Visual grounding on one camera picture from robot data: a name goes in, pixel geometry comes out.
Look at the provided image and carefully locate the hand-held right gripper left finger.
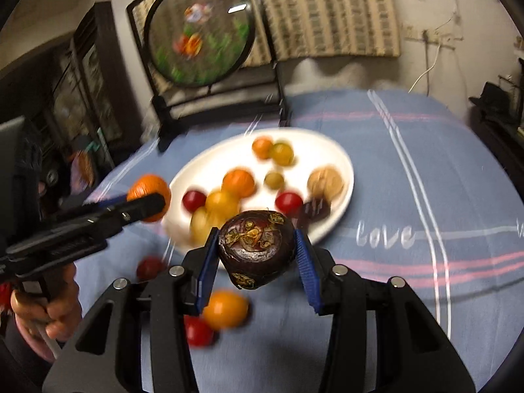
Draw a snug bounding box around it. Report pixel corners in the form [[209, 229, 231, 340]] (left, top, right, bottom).
[[43, 227, 222, 393]]

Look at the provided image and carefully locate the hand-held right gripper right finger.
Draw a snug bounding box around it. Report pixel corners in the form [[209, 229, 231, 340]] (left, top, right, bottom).
[[292, 229, 477, 393]]

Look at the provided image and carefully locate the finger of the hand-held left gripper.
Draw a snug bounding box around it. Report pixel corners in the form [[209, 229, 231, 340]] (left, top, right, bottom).
[[61, 195, 129, 214], [39, 194, 166, 235]]

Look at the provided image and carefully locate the dark purple mangosteen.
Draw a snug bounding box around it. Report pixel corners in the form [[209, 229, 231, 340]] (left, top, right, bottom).
[[217, 210, 296, 290]]

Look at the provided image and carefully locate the yellow passion fruit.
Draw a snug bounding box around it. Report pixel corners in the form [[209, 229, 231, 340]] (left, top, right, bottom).
[[205, 190, 240, 222]]

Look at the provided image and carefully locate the red cherry tomato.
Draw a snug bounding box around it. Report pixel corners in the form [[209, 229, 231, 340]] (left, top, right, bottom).
[[183, 315, 215, 348], [275, 192, 304, 217]]

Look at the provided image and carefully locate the white round plate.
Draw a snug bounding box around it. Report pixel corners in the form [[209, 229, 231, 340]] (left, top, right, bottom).
[[161, 128, 355, 254]]

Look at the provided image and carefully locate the person's left hand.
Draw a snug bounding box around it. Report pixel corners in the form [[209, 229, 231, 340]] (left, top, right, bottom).
[[10, 264, 83, 340]]

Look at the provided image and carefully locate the orange purple object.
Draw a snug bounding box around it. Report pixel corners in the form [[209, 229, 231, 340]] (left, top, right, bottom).
[[67, 135, 98, 193]]

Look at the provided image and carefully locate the brown spotted yellow fruit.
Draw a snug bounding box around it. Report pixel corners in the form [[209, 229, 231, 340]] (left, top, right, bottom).
[[190, 207, 217, 243]]

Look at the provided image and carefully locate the dark red plum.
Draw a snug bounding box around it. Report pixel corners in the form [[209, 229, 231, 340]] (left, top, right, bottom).
[[182, 189, 206, 213], [136, 256, 166, 282]]

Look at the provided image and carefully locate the dark brown fruit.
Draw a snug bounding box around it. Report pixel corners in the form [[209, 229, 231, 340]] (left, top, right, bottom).
[[295, 197, 331, 230]]

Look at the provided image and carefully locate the brown walnut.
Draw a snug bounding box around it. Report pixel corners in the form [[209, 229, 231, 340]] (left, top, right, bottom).
[[307, 166, 345, 202]]

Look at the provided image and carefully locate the white tube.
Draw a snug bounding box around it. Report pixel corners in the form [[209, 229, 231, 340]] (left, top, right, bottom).
[[35, 321, 62, 363]]

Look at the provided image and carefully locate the small green yellow fruit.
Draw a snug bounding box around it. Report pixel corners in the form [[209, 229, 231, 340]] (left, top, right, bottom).
[[264, 171, 285, 191]]

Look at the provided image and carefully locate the yellow green round fruit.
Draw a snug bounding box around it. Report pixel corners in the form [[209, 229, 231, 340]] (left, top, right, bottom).
[[270, 141, 295, 167]]

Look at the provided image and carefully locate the small orange tangerine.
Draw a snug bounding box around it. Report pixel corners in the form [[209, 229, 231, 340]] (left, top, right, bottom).
[[252, 137, 274, 160]]

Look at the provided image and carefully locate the dark wooden cabinet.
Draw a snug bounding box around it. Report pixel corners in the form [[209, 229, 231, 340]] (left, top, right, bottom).
[[25, 2, 127, 173]]

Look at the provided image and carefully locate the blue striped tablecloth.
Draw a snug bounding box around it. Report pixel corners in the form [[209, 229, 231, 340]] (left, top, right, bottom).
[[53, 90, 524, 393]]

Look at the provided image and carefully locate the round goldfish screen black stand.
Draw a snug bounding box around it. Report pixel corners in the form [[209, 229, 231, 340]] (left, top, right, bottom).
[[126, 0, 292, 152]]

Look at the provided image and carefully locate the white power cable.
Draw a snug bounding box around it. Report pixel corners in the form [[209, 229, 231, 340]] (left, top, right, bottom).
[[407, 43, 441, 95]]

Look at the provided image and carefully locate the striped beige wall cloth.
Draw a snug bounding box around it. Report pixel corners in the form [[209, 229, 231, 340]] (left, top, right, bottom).
[[129, 0, 401, 93]]

